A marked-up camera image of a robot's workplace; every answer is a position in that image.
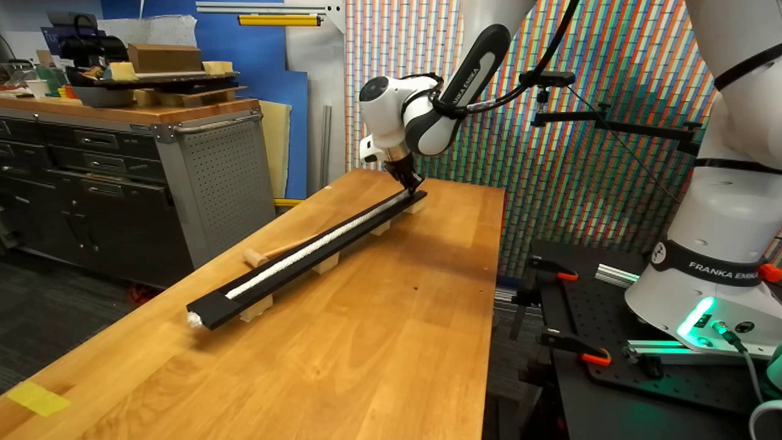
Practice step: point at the yellow tape patch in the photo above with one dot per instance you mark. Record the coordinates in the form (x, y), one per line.
(38, 400)

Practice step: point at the yellow level bar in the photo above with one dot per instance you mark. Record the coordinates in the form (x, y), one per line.
(279, 19)

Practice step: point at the white rail end cap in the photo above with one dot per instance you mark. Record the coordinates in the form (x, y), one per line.
(195, 321)

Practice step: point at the white bar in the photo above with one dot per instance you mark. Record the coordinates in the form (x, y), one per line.
(271, 7)

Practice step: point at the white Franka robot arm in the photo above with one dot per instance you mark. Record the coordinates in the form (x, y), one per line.
(407, 114)

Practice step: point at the black breadboard table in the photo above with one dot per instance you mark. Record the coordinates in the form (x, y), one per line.
(602, 406)

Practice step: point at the green bottle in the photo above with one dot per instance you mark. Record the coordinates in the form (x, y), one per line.
(49, 79)

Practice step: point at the grey perforated tool cabinet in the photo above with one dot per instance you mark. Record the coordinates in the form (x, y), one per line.
(123, 186)

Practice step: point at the blue board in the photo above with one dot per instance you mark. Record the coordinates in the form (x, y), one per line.
(246, 63)

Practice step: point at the pale wood block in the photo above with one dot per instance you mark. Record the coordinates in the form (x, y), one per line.
(122, 71)
(218, 68)

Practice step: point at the aluminium extrusion rail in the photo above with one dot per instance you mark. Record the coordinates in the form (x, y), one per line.
(618, 275)
(660, 347)

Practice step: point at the long black rail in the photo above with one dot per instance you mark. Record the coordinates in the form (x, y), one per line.
(249, 294)

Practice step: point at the tan leaning board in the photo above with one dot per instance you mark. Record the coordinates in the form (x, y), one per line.
(274, 148)

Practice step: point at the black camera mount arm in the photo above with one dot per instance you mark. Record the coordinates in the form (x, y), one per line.
(619, 125)

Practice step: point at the brown wooden box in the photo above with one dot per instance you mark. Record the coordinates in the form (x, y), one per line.
(164, 56)

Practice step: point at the white foam sheet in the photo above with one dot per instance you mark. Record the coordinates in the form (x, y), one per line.
(315, 73)

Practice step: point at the wooden pallet frame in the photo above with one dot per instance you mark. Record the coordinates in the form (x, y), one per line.
(188, 96)

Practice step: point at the black flat plank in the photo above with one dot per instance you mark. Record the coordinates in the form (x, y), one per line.
(156, 79)

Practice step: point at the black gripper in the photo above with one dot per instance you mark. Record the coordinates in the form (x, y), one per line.
(403, 169)

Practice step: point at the wooden dowel stick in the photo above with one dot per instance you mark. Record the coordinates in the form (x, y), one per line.
(256, 258)

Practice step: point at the pale wooden support block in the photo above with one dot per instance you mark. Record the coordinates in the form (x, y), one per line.
(383, 228)
(417, 206)
(329, 264)
(260, 308)

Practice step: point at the dark blue machine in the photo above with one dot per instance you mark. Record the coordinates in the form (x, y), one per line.
(75, 39)

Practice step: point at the black stereo camera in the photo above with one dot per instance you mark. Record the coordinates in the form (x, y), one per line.
(549, 79)

